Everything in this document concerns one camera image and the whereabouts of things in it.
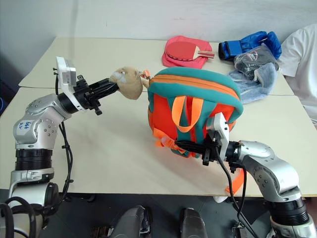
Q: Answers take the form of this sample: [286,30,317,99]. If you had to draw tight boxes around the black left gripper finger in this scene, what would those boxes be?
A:
[93,85,120,100]
[87,77,117,93]

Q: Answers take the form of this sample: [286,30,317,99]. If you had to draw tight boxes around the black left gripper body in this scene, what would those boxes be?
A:
[73,75,104,117]

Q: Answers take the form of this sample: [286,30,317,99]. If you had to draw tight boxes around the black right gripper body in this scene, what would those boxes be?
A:
[201,132,224,166]

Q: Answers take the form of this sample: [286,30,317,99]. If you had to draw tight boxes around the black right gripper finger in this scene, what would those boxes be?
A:
[180,147,205,154]
[174,140,206,149]

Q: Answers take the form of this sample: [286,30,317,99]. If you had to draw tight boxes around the beige plush toy keychain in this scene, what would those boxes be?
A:
[108,65,151,101]

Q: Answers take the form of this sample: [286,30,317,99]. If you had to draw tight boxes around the orange and teal backpack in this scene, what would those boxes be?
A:
[147,66,245,197]

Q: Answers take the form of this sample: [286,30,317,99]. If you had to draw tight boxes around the pink fabric pouch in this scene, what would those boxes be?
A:
[161,35,213,69]

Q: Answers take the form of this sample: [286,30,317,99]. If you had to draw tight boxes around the dark rounded shape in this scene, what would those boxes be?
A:
[108,205,153,238]
[179,207,209,238]

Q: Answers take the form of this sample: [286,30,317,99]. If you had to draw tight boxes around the light blue towel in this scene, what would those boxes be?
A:
[227,62,278,105]

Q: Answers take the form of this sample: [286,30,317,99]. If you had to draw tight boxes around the red table tennis paddle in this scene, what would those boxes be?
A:
[164,40,215,61]

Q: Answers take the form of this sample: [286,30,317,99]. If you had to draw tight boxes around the clear bag with dark item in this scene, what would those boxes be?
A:
[233,45,280,80]

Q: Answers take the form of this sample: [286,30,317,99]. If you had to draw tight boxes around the blue boxing glove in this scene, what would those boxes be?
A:
[218,31,283,60]

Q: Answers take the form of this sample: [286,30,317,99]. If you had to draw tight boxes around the person in white shirt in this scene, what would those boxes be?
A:
[278,23,317,129]

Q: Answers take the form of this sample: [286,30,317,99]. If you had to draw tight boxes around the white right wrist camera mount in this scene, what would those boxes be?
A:
[207,112,230,162]

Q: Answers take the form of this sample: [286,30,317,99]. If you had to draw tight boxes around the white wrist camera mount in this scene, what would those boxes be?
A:
[207,112,230,162]
[55,56,88,113]

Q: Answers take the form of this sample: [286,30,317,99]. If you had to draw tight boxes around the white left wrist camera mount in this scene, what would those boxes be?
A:
[55,56,88,113]

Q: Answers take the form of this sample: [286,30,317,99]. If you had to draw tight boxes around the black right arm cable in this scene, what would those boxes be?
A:
[213,146,260,238]

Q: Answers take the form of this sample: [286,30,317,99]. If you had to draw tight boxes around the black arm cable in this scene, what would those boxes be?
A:
[52,66,75,206]
[213,146,260,238]

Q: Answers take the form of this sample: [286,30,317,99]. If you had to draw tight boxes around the orange keychain clasp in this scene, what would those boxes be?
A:
[139,69,152,81]

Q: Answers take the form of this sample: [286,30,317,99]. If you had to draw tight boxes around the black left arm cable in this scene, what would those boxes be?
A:
[52,66,75,206]

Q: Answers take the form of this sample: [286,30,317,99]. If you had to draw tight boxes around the black cable loop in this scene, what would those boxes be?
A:
[0,196,38,238]

